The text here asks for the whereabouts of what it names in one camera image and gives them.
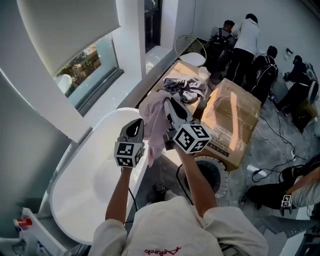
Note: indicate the flat cardboard box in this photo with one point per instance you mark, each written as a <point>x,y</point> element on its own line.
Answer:
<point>180,68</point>

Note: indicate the medium roller blind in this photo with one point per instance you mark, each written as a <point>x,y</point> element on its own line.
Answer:
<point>67,30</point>

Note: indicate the chrome faucet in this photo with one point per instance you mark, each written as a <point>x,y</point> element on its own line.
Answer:
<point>17,247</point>

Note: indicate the pink cloth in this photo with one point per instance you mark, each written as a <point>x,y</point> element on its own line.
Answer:
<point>155,120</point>

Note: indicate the round laundry basket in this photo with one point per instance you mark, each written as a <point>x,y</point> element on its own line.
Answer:
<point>220,180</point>

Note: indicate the person's left forearm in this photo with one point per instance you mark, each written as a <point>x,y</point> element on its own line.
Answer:
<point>117,200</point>

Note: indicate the white bathtub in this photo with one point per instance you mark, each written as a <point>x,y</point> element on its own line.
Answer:
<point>80,200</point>

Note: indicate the glass window pane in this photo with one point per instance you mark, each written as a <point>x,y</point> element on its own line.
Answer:
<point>105,57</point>

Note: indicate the black framed window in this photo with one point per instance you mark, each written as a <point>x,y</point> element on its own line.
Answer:
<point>152,32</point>

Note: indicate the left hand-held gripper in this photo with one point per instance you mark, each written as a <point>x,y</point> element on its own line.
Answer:
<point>127,155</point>

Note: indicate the grey clothes pile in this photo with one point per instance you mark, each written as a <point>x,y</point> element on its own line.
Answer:
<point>190,90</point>

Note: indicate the white vanity cabinet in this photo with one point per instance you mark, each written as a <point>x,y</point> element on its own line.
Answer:
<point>45,232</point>

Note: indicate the white power strip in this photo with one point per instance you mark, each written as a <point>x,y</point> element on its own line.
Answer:
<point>293,155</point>

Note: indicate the person's left shoe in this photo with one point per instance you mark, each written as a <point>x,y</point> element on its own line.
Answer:
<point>157,192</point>

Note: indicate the black backpack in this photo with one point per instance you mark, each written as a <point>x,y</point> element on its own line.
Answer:
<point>217,50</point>
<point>265,75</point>

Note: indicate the wide roller blind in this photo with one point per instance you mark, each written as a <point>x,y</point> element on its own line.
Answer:
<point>25,150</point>

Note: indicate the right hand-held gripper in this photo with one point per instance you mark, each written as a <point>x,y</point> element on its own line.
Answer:
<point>192,137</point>

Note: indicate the person's cream shirt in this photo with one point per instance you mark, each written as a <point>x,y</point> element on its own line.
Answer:
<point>175,230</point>

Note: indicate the red bottle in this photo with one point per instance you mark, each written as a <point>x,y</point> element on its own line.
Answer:
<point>23,222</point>

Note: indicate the large taped cardboard box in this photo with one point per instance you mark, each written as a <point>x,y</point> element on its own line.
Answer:
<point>230,112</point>

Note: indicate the person's right forearm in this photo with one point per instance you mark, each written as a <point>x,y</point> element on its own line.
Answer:
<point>197,185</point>

